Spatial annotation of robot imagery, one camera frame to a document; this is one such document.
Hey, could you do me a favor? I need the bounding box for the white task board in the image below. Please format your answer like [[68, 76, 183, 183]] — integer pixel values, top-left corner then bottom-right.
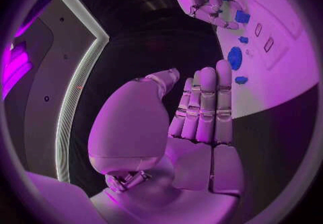
[[216, 0, 320, 118]]

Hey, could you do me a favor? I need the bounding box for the blue gear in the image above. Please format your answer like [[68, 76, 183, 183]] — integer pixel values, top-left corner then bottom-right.
[[227, 46, 243, 71]]

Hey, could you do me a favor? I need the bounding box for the glowing light bar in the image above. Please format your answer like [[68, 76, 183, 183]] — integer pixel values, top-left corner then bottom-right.
[[1, 42, 34, 100]]

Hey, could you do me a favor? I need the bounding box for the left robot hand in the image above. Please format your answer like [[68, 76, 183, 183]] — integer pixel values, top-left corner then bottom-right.
[[87, 59, 246, 224]]

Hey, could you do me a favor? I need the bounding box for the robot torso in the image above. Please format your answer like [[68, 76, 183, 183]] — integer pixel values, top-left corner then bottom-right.
[[3, 0, 110, 183]]

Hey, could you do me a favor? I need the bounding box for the blue peg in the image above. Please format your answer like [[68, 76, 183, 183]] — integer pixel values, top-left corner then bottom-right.
[[235, 10, 251, 24]]

